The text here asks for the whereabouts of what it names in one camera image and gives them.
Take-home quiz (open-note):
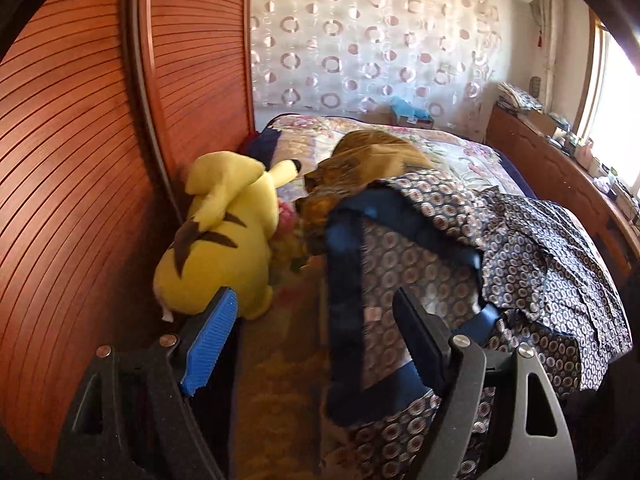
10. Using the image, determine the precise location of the circle-print sheer curtain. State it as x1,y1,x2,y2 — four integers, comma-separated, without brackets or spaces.
249,0,503,128

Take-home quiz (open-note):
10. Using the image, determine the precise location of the wooden slatted wardrobe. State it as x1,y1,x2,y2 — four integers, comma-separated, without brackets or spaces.
0,0,258,461

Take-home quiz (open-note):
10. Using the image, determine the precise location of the teal box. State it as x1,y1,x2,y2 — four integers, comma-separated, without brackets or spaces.
390,96,435,128

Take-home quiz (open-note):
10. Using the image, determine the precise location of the olive brown garment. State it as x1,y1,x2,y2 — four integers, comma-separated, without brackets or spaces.
295,130,436,271

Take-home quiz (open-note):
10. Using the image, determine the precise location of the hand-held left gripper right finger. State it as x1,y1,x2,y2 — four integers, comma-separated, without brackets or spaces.
391,286,578,480

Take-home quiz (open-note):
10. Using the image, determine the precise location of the cardboard box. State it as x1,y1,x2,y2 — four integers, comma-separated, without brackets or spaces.
520,110,556,136

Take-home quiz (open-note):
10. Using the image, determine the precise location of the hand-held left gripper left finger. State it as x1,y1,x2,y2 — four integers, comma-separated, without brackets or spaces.
55,286,238,480

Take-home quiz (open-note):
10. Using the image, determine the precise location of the tied pale window curtain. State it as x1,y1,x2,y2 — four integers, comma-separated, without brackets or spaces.
532,0,561,91

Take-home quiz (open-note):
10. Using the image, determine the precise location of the long wooden cabinet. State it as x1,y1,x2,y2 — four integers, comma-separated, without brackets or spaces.
487,102,640,281

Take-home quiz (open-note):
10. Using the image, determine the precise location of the dark circle-print shirt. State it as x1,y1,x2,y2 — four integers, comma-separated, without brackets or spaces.
320,167,633,480

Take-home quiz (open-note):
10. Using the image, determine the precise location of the floral bed sheet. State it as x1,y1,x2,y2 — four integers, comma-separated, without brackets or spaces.
239,122,540,201

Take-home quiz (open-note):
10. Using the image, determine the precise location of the yellow plush toy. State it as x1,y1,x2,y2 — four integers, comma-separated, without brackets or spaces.
152,151,302,322

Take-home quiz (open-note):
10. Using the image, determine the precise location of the window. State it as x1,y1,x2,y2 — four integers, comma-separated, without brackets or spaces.
575,15,640,171

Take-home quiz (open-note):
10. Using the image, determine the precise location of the stack of folded patterned cloth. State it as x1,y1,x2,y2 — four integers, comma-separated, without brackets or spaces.
495,82,543,113

